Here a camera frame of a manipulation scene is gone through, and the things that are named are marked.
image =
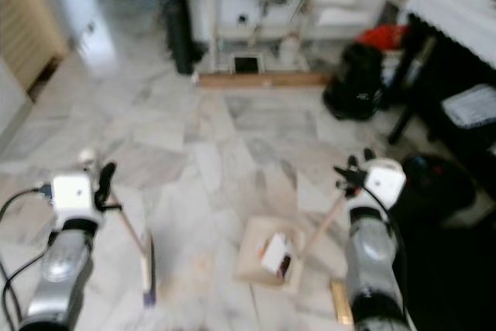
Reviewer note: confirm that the white standing panel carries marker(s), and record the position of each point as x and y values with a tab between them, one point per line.
81	9

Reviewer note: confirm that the white fabric bag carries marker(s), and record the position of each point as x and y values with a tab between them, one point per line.
471	106

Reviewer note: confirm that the black tall cylinder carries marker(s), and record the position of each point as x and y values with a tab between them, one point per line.
179	35

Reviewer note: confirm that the wooden broom with white cap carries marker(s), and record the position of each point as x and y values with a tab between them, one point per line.
148	269

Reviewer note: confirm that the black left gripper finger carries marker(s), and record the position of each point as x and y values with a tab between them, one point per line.
107	174

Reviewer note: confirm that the gold foil wrapper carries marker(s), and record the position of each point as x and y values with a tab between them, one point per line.
342	304

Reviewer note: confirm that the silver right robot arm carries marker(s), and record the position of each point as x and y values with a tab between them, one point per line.
373	269

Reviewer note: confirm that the black picture frame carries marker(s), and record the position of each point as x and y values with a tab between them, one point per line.
246	64

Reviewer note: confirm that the wooden slatted cabinet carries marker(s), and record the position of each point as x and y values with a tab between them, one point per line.
27	13

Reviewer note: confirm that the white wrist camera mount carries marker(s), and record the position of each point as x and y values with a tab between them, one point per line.
385	180
74	195

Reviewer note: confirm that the white small carton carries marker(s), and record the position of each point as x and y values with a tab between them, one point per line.
276	255

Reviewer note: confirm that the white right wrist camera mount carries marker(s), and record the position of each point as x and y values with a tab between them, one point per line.
385	180

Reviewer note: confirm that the black backpack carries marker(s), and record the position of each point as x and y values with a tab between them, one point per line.
353	83

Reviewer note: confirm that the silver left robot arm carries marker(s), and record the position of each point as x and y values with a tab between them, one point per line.
58	284

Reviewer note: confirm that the red bag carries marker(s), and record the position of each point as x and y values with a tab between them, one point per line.
384	36

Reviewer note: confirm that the white lace tablecloth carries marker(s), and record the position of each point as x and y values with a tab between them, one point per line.
457	21

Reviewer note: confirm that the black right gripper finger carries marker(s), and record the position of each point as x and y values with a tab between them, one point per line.
367	157
350	163

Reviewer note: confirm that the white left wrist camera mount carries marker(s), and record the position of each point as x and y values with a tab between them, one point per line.
74	195

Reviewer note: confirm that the black table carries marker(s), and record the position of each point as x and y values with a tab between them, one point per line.
426	75

